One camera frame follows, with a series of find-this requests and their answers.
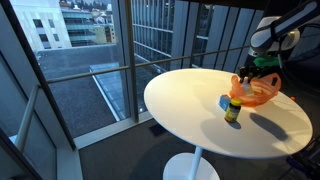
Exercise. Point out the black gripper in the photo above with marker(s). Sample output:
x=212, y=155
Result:
x=255, y=70

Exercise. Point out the metal window handrail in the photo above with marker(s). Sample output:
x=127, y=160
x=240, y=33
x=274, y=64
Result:
x=140, y=64

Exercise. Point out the grey window post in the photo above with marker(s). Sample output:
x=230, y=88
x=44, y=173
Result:
x=128, y=66

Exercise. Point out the orange plastic bag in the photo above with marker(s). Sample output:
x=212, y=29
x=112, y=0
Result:
x=263, y=91

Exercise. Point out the amber bottle with yellow cap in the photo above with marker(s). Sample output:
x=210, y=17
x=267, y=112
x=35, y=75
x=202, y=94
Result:
x=233, y=110

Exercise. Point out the pale sloping stair rail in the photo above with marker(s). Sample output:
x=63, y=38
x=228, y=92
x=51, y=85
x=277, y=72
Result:
x=26, y=116

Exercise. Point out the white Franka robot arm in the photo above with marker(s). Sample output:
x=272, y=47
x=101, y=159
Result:
x=283, y=26

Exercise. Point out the round white table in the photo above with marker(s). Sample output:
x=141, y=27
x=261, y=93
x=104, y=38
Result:
x=200, y=110

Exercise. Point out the white medicine bottle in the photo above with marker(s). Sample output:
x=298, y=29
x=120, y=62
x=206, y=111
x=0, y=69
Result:
x=247, y=88

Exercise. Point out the blue and white medicine box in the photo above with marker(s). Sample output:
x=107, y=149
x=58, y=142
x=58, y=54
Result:
x=224, y=101

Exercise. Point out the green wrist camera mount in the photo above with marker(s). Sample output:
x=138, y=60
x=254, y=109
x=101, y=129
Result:
x=266, y=62

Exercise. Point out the dark floor vent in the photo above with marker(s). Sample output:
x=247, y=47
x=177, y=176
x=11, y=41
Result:
x=157, y=129

